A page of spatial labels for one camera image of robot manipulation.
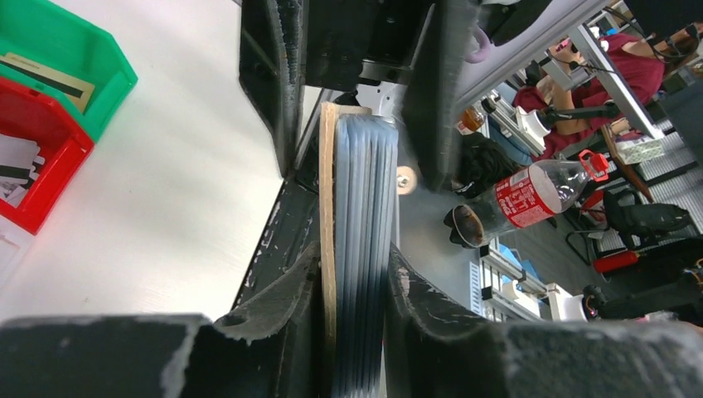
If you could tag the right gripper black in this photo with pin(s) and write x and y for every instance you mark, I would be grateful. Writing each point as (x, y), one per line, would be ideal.
(352, 41)

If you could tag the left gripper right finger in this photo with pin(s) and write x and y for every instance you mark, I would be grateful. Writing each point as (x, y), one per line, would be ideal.
(435, 347)

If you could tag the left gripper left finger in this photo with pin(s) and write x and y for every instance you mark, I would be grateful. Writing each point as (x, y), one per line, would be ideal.
(269, 346)

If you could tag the beige card holder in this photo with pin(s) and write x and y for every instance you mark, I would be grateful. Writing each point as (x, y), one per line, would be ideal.
(358, 206)

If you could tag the gold card with stripe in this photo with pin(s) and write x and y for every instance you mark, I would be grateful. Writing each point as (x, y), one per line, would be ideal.
(77, 91)

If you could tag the cola bottle red label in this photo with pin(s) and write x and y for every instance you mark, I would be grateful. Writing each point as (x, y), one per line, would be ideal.
(536, 193)

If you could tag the clear plastic bin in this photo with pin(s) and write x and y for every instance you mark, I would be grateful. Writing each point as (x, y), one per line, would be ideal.
(15, 242)

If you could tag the red plastic bin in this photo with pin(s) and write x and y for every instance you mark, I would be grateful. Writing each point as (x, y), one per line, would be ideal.
(63, 143)

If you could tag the green plastic bin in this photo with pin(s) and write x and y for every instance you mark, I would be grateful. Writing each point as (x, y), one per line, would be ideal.
(48, 35)

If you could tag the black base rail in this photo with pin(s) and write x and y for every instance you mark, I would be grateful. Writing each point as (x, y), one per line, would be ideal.
(294, 219)

